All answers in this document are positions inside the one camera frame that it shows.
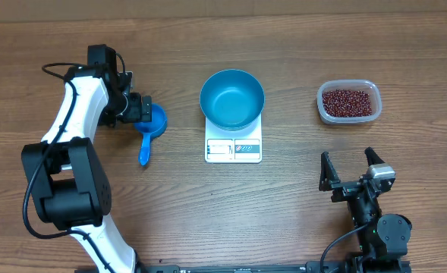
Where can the white digital kitchen scale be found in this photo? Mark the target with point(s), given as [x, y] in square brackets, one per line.
[238, 146]

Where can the teal metal bowl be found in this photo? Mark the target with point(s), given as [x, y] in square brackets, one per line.
[232, 99]

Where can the clear plastic container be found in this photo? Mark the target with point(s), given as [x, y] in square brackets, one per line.
[364, 85]

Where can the blue plastic measuring scoop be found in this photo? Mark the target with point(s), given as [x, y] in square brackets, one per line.
[150, 131]

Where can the red adzuki beans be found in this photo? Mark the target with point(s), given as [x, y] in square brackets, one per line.
[347, 103]

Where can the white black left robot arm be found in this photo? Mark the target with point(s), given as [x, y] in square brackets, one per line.
[68, 192]

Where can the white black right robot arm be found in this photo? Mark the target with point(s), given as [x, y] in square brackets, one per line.
[383, 239]

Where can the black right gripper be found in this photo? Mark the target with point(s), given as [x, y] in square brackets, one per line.
[344, 189]

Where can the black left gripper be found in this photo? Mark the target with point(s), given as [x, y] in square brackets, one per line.
[135, 112]

